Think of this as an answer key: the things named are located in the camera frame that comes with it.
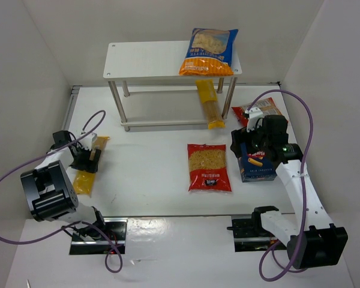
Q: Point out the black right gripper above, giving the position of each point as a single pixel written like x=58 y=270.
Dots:
x=238 y=144

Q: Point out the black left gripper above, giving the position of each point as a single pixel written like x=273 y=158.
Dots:
x=86 y=160

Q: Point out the yellow spaghetti bag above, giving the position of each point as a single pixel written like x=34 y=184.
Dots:
x=209 y=101
x=84 y=181

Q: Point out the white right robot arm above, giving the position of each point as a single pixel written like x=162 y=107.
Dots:
x=315 y=241

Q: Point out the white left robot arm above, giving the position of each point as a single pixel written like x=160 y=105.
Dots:
x=51 y=188

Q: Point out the blue rigatoni pasta box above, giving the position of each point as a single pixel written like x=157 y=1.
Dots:
x=254 y=166

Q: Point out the yellow spaghetti bag on shelf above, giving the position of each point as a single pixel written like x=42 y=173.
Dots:
x=209 y=101

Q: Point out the blue orange pasta bag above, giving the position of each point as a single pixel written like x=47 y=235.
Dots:
x=209 y=53

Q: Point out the white two-tier shelf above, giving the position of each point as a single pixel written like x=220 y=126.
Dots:
x=147 y=88

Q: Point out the red fusilli bag right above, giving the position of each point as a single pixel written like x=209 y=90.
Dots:
x=267 y=106

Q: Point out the red fusilli bag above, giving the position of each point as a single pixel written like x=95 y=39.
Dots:
x=267 y=106
x=208 y=168

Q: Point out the red fusilli bag centre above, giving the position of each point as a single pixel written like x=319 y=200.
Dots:
x=208 y=168

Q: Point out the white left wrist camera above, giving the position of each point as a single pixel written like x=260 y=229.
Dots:
x=87 y=142

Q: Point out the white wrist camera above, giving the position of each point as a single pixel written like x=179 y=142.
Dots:
x=87 y=142
x=255 y=117

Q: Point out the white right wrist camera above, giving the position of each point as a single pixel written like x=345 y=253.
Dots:
x=255 y=117

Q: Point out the aluminium table edge rail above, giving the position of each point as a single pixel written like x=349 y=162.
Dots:
x=70 y=108

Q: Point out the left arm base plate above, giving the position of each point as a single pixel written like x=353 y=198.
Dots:
x=115 y=229

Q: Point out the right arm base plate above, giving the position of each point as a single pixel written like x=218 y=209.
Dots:
x=246 y=238

